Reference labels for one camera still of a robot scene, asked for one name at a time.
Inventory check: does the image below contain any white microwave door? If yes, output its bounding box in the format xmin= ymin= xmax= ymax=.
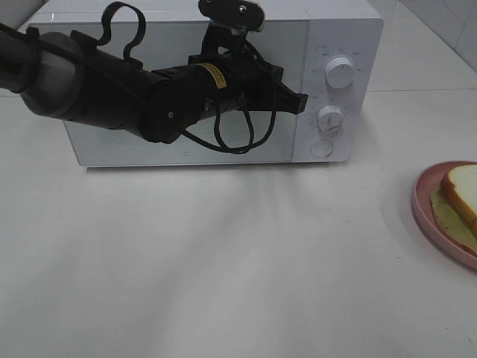
xmin=28 ymin=19 xmax=311 ymax=168

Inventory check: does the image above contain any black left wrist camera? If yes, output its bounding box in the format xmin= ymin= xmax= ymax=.
xmin=198 ymin=0 xmax=265 ymax=31

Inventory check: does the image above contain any white timer knob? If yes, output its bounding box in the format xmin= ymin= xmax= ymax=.
xmin=317 ymin=105 xmax=344 ymax=132

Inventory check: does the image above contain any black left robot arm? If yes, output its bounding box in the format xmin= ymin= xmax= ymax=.
xmin=1 ymin=26 xmax=308 ymax=144

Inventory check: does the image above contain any round door release button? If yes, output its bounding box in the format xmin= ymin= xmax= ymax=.
xmin=310 ymin=139 xmax=334 ymax=158

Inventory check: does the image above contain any pink round plate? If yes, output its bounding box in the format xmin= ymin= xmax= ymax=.
xmin=411 ymin=160 xmax=476 ymax=271

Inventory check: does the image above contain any white upper microwave knob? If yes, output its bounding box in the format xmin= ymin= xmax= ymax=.
xmin=324 ymin=54 xmax=356 ymax=89

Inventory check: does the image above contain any white microwave oven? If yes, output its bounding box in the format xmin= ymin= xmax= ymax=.
xmin=27 ymin=1 xmax=384 ymax=167

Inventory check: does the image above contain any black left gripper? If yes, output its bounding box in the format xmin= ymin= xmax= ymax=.
xmin=188 ymin=28 xmax=309 ymax=115

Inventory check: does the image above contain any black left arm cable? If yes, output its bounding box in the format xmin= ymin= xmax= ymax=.
xmin=100 ymin=1 xmax=279 ymax=154

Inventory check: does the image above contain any yellow egg sheet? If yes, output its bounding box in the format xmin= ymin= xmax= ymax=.
xmin=431 ymin=188 xmax=476 ymax=257

